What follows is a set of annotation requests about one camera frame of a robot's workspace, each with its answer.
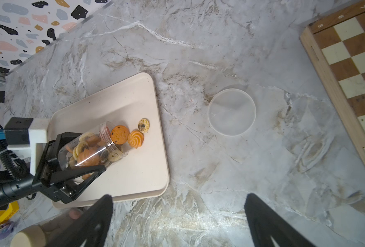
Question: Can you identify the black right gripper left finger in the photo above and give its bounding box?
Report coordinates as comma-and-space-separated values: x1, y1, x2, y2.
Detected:
46, 195, 113, 247

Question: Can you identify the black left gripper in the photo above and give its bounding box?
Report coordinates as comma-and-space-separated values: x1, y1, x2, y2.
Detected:
32, 132, 106, 204

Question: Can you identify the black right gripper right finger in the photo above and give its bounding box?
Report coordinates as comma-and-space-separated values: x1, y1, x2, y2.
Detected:
244, 193, 314, 247

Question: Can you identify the clear plastic cookie jar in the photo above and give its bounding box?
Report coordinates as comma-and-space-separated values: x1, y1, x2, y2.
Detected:
57, 121, 128, 170

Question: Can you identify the orange chocolate chip cookie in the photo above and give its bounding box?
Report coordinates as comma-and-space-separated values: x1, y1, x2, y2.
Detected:
110, 125, 130, 145

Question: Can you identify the orange swirl cookie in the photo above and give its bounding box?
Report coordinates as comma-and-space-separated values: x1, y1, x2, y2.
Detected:
127, 130, 144, 149

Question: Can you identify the small yellow chip cookie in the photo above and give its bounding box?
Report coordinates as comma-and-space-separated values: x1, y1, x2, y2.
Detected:
137, 118, 150, 133

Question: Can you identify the clear plastic jar lid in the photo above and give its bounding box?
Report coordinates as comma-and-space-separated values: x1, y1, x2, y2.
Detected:
207, 88, 257, 137

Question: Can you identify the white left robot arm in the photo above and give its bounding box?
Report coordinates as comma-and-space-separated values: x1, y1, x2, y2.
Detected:
0, 132, 106, 208

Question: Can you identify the jar with beige lid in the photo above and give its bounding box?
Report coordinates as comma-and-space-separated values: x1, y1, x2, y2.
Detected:
10, 208, 84, 247

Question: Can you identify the yellow plastic triangle toy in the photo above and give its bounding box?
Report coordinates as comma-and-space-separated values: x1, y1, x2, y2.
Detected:
0, 201, 19, 224

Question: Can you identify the beige plastic tray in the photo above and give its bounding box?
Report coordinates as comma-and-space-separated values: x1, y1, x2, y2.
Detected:
48, 73, 170, 209

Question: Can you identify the small colourful wrapped toy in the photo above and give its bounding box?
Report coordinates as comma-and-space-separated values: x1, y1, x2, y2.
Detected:
0, 221, 15, 240

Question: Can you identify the wooden chessboard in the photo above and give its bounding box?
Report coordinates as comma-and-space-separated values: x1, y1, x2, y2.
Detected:
300, 1, 365, 166

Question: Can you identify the black corrugated cable hose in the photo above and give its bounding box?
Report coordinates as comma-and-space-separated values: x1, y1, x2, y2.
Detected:
0, 118, 30, 181

